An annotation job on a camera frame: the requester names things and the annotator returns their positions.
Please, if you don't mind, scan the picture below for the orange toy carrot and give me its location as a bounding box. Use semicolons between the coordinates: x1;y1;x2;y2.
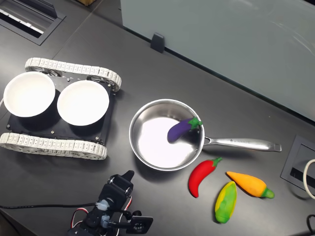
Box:
226;171;276;199

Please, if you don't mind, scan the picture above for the red toy chilli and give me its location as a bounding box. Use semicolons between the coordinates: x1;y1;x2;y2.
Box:
189;157;223;198

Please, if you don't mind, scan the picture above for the black table cable box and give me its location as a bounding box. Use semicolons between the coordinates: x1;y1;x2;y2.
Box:
280;134;315;192
0;0;66;45

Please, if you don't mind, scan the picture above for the black partition clip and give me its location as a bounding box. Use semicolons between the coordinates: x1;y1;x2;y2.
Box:
150;32;165;54

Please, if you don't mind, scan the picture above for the white cable loop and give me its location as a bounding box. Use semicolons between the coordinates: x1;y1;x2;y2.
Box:
303;159;315;200

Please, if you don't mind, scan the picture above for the thin black cable loop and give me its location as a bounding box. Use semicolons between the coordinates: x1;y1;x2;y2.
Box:
306;214;315;233

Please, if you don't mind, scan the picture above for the purple toy aubergine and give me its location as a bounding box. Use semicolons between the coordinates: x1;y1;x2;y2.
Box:
167;117;204;143

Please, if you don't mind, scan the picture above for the small black gripper camera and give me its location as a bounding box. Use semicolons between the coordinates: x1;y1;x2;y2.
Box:
125;210;154;234

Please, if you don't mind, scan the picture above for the black white-tracked small vehicle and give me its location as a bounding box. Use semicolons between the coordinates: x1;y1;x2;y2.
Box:
0;58;123;160

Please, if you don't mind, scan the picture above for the steel pan with long handle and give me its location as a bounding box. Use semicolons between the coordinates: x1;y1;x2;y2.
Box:
128;99;283;172

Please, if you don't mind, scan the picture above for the frosted glass partition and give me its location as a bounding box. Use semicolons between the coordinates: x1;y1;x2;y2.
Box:
120;0;315;122

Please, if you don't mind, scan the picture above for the white bowl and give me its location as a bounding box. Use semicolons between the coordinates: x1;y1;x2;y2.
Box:
3;71;56;118
57;80;110;126

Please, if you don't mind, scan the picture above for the pale grey putty lump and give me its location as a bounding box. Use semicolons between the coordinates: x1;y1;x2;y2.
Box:
96;199;111;228

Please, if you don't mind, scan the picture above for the yellow green toy corn cob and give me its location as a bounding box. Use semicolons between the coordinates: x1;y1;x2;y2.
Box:
215;181;238;224

